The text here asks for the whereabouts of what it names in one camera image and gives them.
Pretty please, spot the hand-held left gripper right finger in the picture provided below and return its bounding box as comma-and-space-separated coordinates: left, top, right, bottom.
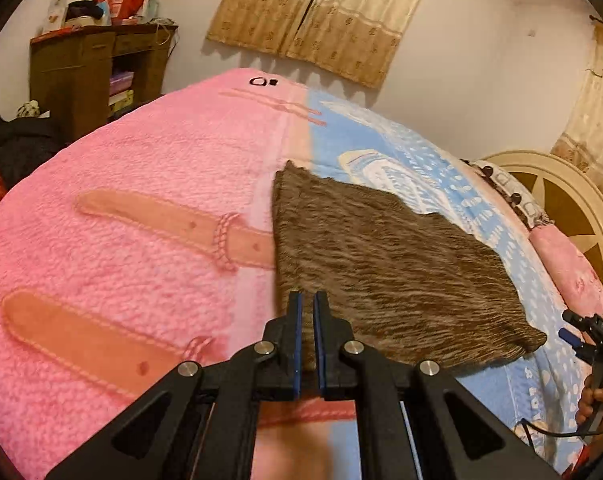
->
314, 291, 562, 480

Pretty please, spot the black cloth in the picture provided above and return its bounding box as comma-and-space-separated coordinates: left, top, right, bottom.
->
66, 1, 105, 25

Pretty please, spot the pink pillow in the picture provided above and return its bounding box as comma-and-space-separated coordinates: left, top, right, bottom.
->
529, 225, 603, 318

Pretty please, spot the black bag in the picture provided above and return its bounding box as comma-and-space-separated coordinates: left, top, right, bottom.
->
0, 114, 67, 188

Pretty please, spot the black cable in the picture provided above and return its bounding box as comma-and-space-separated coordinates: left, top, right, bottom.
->
521, 412, 603, 450

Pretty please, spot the person's right hand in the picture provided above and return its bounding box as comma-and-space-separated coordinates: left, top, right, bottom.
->
575, 374, 603, 429

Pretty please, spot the brown knit sweater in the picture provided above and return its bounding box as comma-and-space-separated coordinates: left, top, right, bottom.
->
272, 160, 548, 376

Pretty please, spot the stack of books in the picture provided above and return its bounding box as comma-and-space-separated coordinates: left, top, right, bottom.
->
109, 71, 135, 111

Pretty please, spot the pink and blue printed blanket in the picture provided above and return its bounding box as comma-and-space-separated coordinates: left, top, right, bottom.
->
0, 67, 603, 480

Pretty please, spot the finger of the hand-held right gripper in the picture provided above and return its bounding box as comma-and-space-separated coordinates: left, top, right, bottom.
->
558, 328, 599, 364
562, 310, 601, 333

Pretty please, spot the white patterned pillow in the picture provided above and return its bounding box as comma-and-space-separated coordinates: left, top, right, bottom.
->
461, 159, 547, 228

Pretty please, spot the red gift bag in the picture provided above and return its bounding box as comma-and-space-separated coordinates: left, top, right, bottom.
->
98, 0, 147, 25

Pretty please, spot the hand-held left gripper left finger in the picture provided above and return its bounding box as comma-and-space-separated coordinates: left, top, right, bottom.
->
44, 291, 305, 480

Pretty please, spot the cream wooden headboard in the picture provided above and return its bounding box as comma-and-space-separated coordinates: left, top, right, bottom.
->
481, 150, 603, 306

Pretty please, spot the brown wooden desk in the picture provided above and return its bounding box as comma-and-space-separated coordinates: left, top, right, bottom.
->
29, 24, 178, 133

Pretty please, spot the beige patterned curtain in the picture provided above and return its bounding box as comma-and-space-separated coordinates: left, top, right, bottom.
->
550, 25, 603, 216
286, 0, 438, 90
206, 0, 332, 58

